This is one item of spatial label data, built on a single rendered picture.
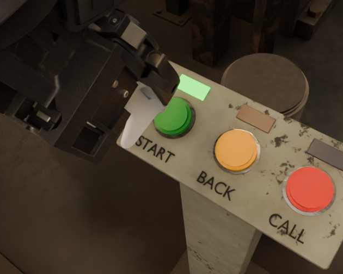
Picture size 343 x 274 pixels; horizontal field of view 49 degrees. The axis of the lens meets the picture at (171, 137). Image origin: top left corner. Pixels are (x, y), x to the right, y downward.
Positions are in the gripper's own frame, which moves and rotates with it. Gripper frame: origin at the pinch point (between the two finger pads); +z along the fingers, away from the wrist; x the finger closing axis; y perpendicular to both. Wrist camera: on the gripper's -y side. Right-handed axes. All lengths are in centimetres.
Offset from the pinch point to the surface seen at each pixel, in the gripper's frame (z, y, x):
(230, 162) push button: 5.5, 1.4, 7.7
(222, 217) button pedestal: 13.8, 6.3, 8.5
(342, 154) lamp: 6.4, -4.3, 16.0
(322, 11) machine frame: 87, -66, -7
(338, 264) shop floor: 70, 3, 29
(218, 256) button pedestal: 29.6, 12.1, 8.6
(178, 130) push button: 5.8, 1.1, 1.4
